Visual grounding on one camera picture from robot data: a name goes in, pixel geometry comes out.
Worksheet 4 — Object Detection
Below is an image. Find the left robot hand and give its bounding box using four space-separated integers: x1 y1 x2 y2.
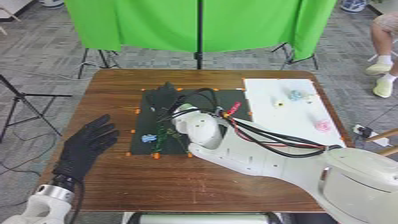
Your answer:
49 114 120 188

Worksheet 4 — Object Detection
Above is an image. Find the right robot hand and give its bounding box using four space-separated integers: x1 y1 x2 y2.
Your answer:
143 81 186 116

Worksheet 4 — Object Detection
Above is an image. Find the blue flower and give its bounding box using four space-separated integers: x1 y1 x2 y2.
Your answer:
285 90 305 102
140 133 159 144

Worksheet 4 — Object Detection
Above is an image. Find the dark mat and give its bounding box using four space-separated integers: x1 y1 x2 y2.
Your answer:
127 87 253 156

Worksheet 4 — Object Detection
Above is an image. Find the green sprig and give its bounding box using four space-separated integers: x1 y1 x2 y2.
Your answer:
163 127 193 156
150 113 164 158

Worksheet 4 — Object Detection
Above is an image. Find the black tripod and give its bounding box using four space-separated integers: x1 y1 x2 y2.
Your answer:
0 74 74 144

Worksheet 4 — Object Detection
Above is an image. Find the black stand pole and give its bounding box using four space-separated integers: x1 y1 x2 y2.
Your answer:
193 0 205 70

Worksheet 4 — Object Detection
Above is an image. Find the white sheet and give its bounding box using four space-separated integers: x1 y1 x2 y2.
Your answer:
241 78 347 148

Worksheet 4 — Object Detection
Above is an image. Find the pale grey bar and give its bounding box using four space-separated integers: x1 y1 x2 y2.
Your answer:
125 213 287 224

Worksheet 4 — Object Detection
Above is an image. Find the person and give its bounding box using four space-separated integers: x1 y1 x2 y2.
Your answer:
362 12 398 99

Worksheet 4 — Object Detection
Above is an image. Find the black cable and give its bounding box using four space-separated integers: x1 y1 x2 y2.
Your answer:
170 87 223 118

